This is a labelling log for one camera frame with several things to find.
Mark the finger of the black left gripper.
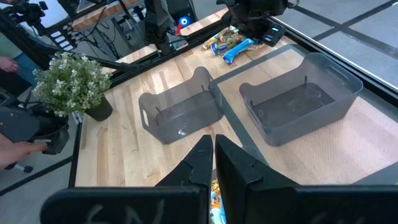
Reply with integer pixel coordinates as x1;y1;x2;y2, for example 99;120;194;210
259;23;286;48

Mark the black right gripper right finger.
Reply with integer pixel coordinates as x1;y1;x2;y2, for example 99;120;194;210
215;134;398;224

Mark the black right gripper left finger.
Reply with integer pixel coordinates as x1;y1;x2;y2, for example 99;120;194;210
39;134;215;224

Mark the bright blue snack bar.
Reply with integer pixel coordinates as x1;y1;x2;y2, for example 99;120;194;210
222;37;259;65

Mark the yellow-green granola bar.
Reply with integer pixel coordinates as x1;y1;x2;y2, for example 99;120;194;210
201;29;224;50

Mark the teal Chewy granola bar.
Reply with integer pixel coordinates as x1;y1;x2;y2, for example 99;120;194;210
208;169;227;224

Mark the grey translucent plastic bin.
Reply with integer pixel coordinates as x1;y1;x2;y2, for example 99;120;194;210
238;52;364;147
138;65;224;146

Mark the person's hand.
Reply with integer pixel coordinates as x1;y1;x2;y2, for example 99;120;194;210
0;133;47;170
0;55;19;73

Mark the artificial white-flowered potted plant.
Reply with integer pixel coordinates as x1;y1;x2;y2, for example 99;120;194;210
32;51;114;122

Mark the wooden side table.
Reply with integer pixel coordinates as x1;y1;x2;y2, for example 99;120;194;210
71;0;141;32

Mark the black power strip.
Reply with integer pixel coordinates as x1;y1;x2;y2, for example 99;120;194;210
46;29;78;52

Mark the black computer blue ring light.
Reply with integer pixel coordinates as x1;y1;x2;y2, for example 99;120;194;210
164;0;200;29

